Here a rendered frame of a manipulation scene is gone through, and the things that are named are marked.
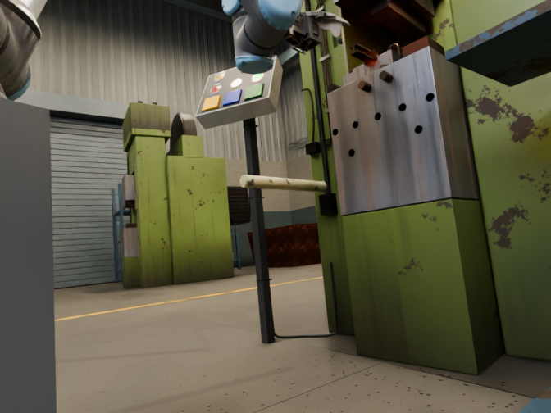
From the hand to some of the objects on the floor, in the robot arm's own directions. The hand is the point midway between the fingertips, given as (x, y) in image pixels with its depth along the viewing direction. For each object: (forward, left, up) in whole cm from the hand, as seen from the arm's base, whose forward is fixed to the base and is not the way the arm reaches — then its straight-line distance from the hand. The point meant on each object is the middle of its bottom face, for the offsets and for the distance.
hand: (329, 34), depth 112 cm
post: (+27, +53, -100) cm, 117 cm away
